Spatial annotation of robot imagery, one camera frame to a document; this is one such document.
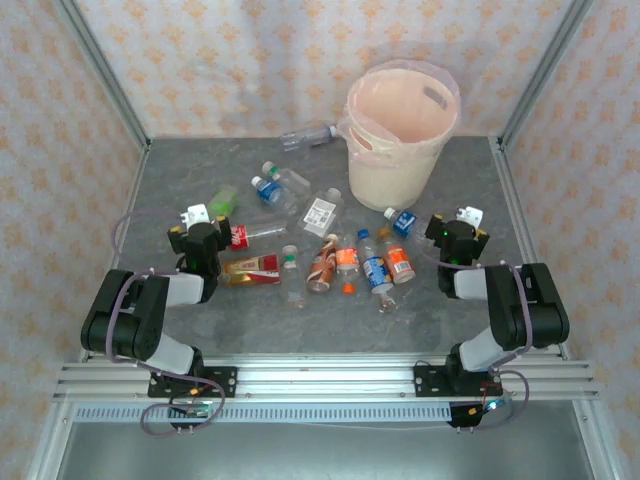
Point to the cola bottle red label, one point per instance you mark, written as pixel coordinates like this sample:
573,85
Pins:
240,237

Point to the green plastic bottle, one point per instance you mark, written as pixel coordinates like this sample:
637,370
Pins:
223,201

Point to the blue label bottle white cap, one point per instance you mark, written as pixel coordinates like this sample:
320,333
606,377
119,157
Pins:
270,191
405,222

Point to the red gold label bottle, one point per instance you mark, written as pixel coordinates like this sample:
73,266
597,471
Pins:
250,270

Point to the orange label bottle brown cap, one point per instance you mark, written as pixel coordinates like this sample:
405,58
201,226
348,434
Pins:
400,262

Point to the slim clear bottle green band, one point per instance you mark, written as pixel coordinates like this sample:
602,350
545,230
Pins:
291,270

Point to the wide clear bottle green band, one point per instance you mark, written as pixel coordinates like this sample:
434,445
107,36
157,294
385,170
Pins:
292,181

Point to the clear bottle white label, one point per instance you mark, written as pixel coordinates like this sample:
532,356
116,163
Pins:
320,212

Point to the brown coffee drink bottle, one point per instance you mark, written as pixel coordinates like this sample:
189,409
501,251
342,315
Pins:
322,265

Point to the clear bottle without label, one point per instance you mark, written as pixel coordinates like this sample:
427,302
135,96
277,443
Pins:
305,137

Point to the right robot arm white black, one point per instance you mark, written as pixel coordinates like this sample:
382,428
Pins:
530,310

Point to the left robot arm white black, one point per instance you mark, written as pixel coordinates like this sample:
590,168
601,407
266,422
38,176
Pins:
125,320

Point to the beige plastic bin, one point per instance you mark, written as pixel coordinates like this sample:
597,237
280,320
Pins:
390,175

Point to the small circuit board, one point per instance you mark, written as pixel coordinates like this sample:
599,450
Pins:
492,406
192,410

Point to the grey metal shelf panel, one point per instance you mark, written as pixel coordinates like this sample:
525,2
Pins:
325,455

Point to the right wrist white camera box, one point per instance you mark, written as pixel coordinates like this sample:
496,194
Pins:
472,216

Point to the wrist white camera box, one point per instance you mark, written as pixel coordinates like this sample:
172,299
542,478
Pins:
197,214
472,216

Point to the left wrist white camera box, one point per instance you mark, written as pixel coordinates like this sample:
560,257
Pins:
197,214

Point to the aluminium table side rail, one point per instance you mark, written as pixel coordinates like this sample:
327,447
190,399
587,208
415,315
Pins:
507,190
132,197

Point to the aluminium frame post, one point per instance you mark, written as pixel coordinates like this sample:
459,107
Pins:
106,75
542,75

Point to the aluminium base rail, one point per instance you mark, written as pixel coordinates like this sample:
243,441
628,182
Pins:
325,380

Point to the aluminium frame leg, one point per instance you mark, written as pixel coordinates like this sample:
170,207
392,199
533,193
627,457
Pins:
597,440
47,445

